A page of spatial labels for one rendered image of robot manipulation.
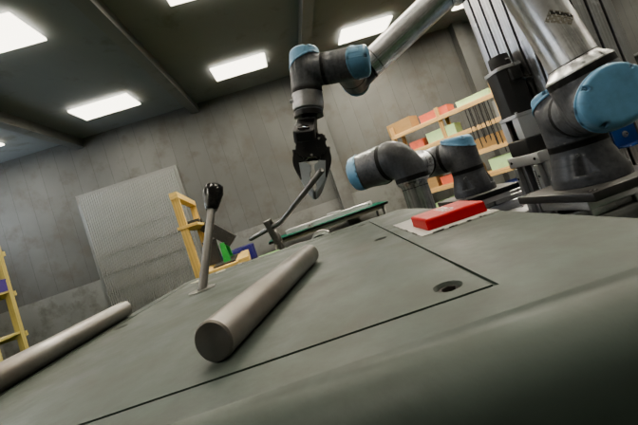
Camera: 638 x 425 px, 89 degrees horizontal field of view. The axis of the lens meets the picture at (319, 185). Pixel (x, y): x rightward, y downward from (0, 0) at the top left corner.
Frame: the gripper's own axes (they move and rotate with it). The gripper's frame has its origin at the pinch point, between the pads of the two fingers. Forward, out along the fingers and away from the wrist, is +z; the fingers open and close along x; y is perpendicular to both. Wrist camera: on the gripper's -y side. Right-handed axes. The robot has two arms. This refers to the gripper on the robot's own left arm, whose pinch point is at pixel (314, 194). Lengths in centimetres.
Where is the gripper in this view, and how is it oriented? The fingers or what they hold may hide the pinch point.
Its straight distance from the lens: 76.1
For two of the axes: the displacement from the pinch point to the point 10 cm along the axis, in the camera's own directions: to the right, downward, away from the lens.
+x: -10.0, 0.8, 0.2
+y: 0.3, 0.5, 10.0
